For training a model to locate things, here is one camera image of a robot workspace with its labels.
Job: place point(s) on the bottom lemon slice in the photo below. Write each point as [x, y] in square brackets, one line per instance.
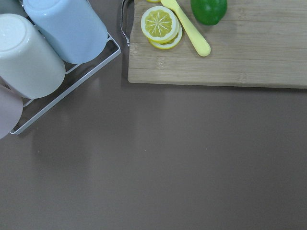
[170, 44]

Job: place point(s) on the lemon slice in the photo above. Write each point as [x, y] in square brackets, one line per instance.
[159, 24]
[170, 44]

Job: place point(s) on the yellow plastic knife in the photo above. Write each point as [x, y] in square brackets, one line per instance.
[198, 41]

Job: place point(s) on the top lemon slice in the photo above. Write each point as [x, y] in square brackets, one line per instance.
[159, 24]

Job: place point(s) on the green lime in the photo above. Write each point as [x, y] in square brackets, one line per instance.
[209, 12]

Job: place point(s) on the light blue cup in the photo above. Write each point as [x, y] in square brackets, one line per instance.
[71, 27]

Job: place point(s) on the bamboo cutting board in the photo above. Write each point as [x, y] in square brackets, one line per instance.
[258, 43]

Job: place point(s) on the white cup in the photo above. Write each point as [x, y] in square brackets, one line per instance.
[28, 64]

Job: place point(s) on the pink cup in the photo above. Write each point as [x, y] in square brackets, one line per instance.
[11, 108]

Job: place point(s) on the metal cutting board handle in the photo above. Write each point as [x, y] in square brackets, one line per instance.
[124, 5]

